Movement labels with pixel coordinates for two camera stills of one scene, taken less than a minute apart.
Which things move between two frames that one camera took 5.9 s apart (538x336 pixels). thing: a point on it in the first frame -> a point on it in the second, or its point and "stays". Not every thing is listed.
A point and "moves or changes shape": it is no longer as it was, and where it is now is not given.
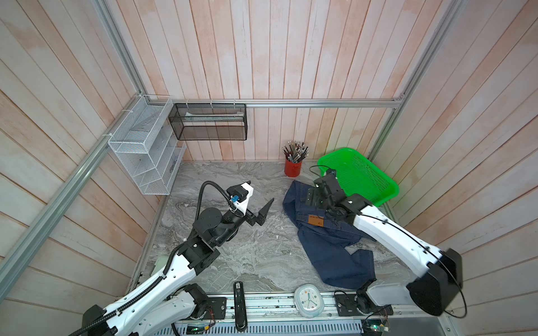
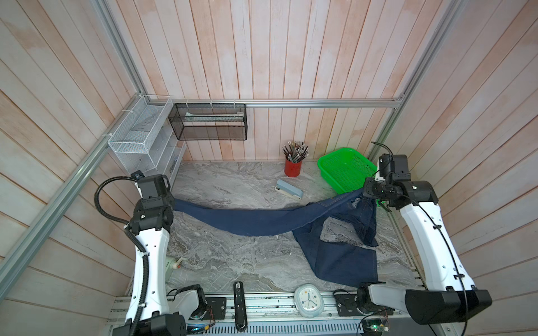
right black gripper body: [316, 201] -> [375, 189]
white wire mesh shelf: [146, 142] stays
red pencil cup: [293, 155] stays
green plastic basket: [359, 175] stays
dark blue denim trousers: [326, 236] moves or changes shape
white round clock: [308, 301] stays
